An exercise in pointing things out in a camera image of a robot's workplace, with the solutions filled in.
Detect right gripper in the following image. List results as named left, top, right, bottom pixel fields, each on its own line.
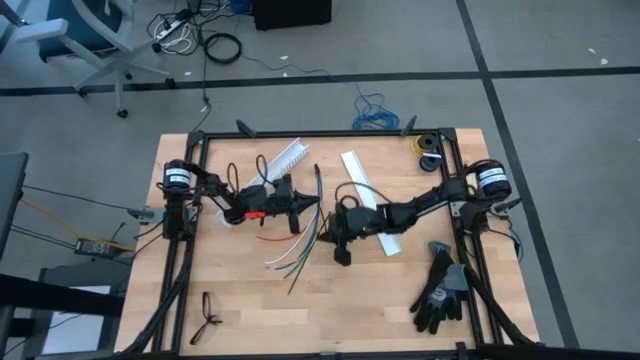
left=318, top=212, right=354, bottom=268

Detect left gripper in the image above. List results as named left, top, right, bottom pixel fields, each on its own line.
left=269, top=192, right=321, bottom=236

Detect bundle of coloured wires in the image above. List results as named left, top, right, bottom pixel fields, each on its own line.
left=280, top=163, right=324, bottom=273

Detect white cable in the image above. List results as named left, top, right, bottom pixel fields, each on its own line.
left=263, top=207, right=319, bottom=265

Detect white slotted cable duct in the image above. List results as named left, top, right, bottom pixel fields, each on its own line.
left=215, top=137, right=311, bottom=229

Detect black grey work glove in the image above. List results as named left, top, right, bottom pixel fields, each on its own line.
left=408, top=240, right=456, bottom=335
left=434, top=263, right=472, bottom=324

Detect tape rolls on table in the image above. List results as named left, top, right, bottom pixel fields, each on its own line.
left=410, top=133, right=441, bottom=157
left=418, top=152, right=444, bottom=173

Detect black eyeglasses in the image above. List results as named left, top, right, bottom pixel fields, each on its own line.
left=188, top=291, right=225, bottom=347

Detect black box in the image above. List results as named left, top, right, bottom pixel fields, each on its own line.
left=250, top=0, right=333, bottom=32

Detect white power strip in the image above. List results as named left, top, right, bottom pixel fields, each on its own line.
left=153, top=8, right=195, bottom=42
left=152, top=19, right=195, bottom=55

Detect black power adapter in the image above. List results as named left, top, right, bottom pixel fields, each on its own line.
left=73, top=237, right=120, bottom=258

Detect black metal stand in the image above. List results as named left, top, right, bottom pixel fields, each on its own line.
left=0, top=259, right=126, bottom=360

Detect white office chair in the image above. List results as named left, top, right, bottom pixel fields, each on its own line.
left=0, top=0, right=177, bottom=120

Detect dark grey panel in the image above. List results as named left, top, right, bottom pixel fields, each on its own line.
left=0, top=151, right=30, bottom=261

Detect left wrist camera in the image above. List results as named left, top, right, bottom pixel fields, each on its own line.
left=272, top=173, right=295, bottom=197

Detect black looped cable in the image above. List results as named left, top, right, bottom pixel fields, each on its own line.
left=254, top=153, right=272, bottom=185
left=333, top=181, right=390, bottom=211
left=226, top=161, right=240, bottom=195

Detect white duct cover strip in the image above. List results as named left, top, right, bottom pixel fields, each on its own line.
left=340, top=150, right=403, bottom=257

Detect black aluminium frame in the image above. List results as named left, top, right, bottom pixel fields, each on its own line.
left=149, top=115, right=507, bottom=360

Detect blue cable coil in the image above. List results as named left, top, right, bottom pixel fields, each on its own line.
left=243, top=52, right=401, bottom=132

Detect thin black floor cable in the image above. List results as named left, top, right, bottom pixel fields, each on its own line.
left=189, top=49, right=214, bottom=134

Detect black cable sleeve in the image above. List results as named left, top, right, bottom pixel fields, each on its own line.
left=462, top=264, right=539, bottom=347
left=119, top=239, right=194, bottom=357

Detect black cable coil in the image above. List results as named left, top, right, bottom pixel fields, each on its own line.
left=203, top=31, right=244, bottom=66

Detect yellow floor cable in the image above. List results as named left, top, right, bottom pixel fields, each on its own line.
left=19, top=198, right=137, bottom=253

